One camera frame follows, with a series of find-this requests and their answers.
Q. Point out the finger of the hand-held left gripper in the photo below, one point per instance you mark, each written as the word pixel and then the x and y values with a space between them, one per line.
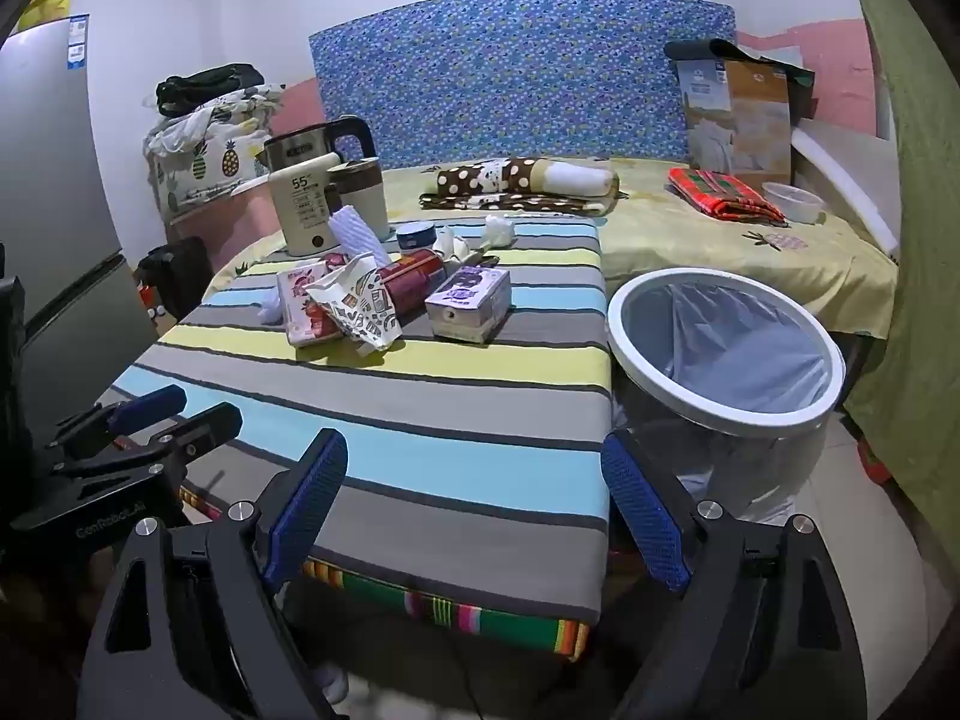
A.
pixel 154 401
pixel 202 427

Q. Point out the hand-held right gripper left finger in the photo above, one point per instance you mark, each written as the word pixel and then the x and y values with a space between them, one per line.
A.
pixel 311 495

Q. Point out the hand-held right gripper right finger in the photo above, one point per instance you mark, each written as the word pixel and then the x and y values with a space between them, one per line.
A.
pixel 645 510

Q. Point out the pink cartoon packet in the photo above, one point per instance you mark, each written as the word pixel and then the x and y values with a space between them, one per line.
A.
pixel 300 307

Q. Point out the white round trash bin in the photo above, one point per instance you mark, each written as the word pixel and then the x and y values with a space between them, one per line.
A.
pixel 622 349

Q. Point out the translucent bin liner bag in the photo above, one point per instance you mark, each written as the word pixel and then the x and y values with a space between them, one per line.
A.
pixel 735 345

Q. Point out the patterned paper bag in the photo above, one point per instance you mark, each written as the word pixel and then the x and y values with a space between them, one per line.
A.
pixel 360 307

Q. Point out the red drink can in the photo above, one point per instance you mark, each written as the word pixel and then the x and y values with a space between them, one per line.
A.
pixel 409 277

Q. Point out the purple white small box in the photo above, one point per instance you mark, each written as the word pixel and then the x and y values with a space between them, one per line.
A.
pixel 465 300

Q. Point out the blue white paper cup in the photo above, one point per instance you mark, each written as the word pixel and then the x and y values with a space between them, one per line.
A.
pixel 416 236

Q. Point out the white paper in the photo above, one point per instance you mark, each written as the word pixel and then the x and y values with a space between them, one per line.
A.
pixel 454 244

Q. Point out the white tissue wad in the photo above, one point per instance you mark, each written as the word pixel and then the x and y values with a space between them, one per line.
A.
pixel 500 231

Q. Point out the black backpack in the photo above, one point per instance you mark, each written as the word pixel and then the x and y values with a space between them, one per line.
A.
pixel 180 277

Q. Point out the striped table cloth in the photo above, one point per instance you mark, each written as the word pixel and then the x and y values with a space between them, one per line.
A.
pixel 420 390

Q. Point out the multicolour striped cloth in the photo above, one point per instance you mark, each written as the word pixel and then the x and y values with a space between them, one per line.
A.
pixel 465 607

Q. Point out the pink cabinet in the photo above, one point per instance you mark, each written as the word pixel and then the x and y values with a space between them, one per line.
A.
pixel 240 225

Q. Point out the red floor object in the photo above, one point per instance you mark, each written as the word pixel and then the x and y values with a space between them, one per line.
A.
pixel 874 461

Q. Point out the white electric kettle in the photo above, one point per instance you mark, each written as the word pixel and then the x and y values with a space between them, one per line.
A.
pixel 300 202

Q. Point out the pineapple print bedding bag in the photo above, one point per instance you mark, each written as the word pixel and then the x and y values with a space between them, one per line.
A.
pixel 217 157

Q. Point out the grey refrigerator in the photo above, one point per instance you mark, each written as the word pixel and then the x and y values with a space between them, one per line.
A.
pixel 52 165

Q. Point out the yellow bed sheet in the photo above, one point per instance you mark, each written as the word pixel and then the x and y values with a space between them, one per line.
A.
pixel 675 247

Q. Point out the beige cup with brown lid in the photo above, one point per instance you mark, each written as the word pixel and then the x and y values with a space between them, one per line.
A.
pixel 360 195

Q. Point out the red green plaid cloth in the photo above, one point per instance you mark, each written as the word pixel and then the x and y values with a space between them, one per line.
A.
pixel 712 195

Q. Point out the black bag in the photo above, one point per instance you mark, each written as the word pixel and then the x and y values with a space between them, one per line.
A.
pixel 210 82

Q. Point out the white plastic bowl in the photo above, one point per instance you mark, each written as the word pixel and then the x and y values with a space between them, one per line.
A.
pixel 795 202

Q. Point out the brown polka dot blanket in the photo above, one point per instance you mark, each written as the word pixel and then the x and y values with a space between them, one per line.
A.
pixel 480 180

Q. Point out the green curtain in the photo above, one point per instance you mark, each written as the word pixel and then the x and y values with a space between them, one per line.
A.
pixel 922 240

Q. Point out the cardboard bedding box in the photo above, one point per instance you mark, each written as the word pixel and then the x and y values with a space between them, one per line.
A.
pixel 750 120

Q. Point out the blue floral headboard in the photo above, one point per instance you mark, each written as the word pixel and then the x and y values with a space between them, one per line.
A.
pixel 510 75

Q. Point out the white bed frame board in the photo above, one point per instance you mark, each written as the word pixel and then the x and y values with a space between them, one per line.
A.
pixel 840 165

